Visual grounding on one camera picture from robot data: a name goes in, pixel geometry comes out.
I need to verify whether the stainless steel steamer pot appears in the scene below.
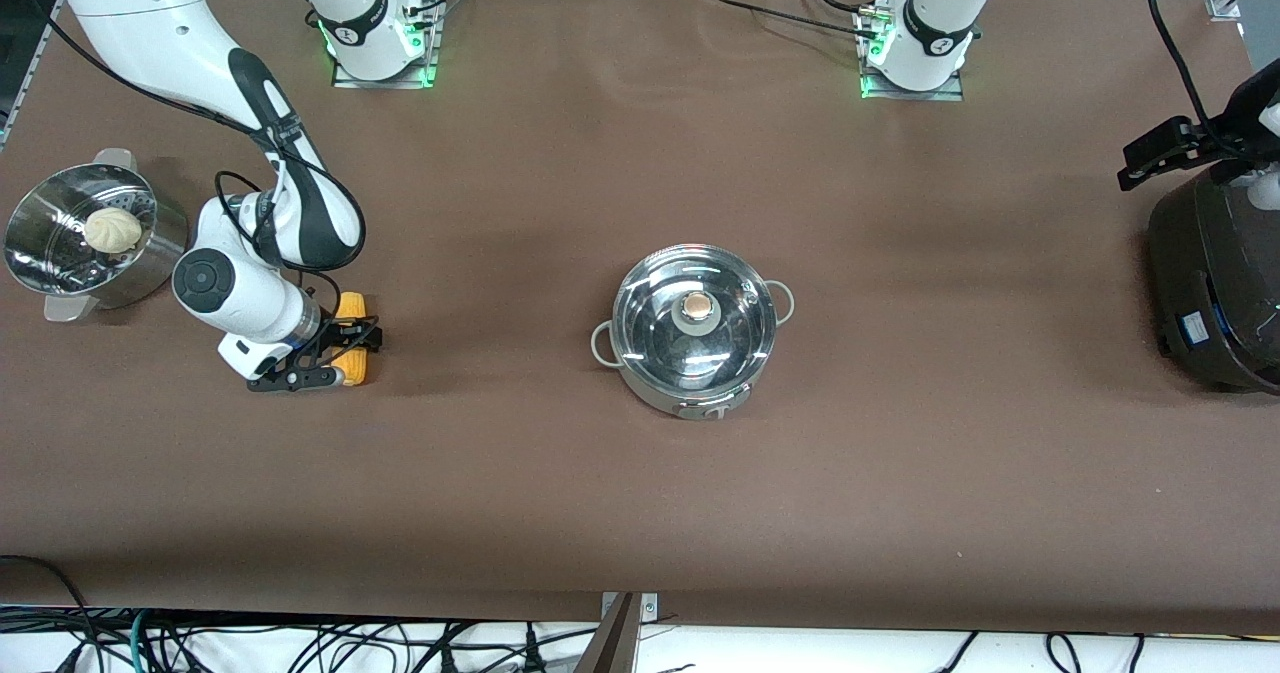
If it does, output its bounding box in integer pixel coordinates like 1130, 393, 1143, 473
3, 148, 190, 324

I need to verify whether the white steamed bun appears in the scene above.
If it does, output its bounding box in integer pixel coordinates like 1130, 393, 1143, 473
83, 207, 145, 257

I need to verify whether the thick black floor cable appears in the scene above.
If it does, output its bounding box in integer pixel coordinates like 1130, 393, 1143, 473
0, 553, 96, 673

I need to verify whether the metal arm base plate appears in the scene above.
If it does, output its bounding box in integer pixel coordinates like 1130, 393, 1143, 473
330, 0, 442, 90
857, 11, 967, 103

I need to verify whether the aluminium table edge rail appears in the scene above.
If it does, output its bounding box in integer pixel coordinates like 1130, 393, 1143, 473
0, 0, 63, 149

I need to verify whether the yellow corn cob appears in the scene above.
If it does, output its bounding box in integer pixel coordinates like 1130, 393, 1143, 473
333, 293, 370, 387

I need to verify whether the pale green electric pot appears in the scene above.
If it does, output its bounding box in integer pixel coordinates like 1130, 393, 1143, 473
590, 243, 796, 422

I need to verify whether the dark grey rice cooker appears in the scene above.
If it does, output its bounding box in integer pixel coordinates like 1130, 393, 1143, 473
1147, 163, 1280, 396

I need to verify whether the glass lid with wooden knob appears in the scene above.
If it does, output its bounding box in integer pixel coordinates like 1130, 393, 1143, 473
612, 246, 779, 399

